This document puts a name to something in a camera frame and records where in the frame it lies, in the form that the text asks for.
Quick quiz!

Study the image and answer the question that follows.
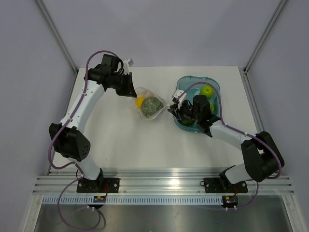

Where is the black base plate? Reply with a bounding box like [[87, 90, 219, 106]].
[[202, 177, 248, 193], [76, 177, 120, 193]]

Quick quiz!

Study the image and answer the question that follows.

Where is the dark green avocado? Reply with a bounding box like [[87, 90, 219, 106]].
[[180, 118, 195, 127]]

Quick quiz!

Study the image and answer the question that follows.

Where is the white slotted cable duct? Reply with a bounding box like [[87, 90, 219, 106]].
[[42, 195, 224, 205]]

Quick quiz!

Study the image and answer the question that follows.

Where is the green apple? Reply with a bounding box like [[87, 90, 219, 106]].
[[200, 85, 214, 98]]

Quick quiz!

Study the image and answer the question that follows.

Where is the aluminium mounting rail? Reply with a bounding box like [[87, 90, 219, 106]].
[[32, 169, 294, 196]]

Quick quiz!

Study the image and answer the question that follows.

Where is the green netted melon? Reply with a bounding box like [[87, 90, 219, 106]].
[[141, 97, 163, 117]]

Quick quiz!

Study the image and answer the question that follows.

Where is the left small circuit board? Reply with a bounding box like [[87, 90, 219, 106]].
[[93, 196, 106, 203]]

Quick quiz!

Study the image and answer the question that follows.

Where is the light green bumpy fruit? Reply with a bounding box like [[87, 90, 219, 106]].
[[210, 102, 215, 114]]

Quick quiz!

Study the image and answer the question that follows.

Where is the left aluminium frame post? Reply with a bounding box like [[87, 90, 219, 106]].
[[34, 0, 78, 76]]

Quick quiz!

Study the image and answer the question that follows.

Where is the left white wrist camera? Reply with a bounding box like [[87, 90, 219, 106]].
[[122, 58, 134, 75]]

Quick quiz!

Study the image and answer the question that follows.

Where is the teal plastic tray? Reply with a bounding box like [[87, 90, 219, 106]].
[[173, 76, 220, 133]]

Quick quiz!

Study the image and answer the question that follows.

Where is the right aluminium frame post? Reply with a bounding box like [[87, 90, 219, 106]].
[[243, 0, 289, 75]]

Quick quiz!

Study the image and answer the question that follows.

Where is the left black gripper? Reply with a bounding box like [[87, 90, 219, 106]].
[[108, 72, 137, 98]]

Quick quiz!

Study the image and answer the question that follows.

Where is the right small circuit board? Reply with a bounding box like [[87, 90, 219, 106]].
[[223, 195, 239, 205]]

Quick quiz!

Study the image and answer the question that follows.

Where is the clear dotted zip bag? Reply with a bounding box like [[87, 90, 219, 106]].
[[130, 87, 169, 121]]

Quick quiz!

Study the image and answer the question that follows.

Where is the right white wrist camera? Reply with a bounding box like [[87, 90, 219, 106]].
[[172, 89, 187, 109]]

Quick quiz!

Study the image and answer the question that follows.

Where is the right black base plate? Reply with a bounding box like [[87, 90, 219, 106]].
[[202, 177, 248, 193]]

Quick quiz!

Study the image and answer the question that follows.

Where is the small circuit board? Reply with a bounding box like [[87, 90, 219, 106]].
[[223, 195, 239, 205], [93, 196, 106, 203]]

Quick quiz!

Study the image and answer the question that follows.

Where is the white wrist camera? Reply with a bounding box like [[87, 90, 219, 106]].
[[122, 58, 134, 75], [172, 89, 187, 109]]

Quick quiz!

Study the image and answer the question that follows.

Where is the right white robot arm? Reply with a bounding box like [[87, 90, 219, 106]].
[[168, 90, 284, 191]]

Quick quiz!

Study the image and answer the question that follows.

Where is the yellow fruit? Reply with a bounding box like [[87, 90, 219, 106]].
[[135, 97, 145, 109]]

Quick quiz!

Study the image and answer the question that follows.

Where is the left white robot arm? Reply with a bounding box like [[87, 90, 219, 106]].
[[49, 51, 137, 194]]

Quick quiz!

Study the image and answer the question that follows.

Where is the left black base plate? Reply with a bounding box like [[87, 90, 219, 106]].
[[76, 177, 120, 193]]

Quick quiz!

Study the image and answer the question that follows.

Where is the aluminium frame post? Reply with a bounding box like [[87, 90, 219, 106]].
[[34, 0, 78, 76], [243, 0, 289, 75]]

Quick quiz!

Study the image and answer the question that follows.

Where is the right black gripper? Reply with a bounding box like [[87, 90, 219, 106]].
[[168, 99, 201, 121]]

